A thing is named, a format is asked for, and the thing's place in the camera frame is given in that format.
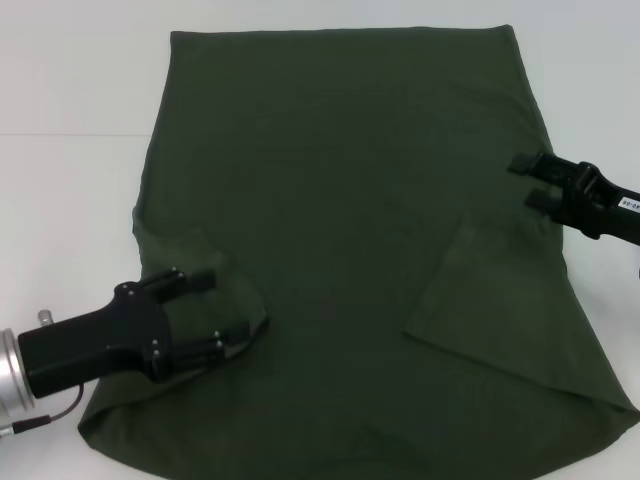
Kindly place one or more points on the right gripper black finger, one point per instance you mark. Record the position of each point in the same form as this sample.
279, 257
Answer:
570, 210
550, 167

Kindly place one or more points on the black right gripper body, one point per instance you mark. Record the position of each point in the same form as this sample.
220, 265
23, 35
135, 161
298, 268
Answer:
617, 212

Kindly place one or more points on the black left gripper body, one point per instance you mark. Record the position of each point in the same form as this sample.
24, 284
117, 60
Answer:
85, 340

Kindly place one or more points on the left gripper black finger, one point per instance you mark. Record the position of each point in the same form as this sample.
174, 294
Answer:
204, 280
192, 356

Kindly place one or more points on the dark green shirt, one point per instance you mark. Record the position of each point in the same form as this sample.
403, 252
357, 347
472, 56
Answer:
325, 175

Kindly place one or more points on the silver connector post left gripper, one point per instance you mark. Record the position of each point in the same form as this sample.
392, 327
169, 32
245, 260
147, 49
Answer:
46, 319

